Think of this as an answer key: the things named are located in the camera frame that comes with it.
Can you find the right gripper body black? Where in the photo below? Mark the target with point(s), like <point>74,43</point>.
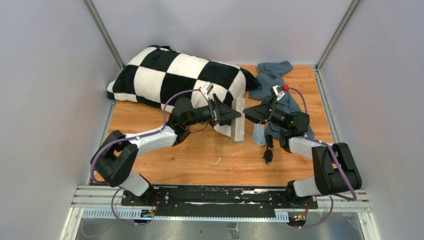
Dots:
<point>277,116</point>

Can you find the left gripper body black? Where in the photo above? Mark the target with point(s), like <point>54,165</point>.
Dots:
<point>206,114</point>

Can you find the grey glasses case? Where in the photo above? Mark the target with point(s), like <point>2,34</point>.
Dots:
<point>237,134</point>

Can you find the light blue cleaning cloth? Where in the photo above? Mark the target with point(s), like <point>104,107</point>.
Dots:
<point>258,134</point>

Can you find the black white checkered pillow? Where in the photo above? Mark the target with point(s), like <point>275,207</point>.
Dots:
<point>157,73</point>

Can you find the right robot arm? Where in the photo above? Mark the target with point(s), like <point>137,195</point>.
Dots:
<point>334,168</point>

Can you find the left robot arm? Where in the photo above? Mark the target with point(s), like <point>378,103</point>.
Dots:
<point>115,158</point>

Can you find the black sunglasses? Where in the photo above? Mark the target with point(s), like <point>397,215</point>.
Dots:
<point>268,153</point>

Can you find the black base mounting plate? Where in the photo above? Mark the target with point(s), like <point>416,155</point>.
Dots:
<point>221,201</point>

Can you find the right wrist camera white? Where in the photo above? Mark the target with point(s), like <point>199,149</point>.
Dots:
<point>278,92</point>

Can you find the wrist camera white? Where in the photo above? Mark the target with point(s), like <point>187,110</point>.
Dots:
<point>206,89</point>
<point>278,92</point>

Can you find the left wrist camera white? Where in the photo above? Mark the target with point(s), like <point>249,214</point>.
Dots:
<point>206,89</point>

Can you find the aluminium frame rail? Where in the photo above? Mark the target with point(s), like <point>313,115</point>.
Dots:
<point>103,202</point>

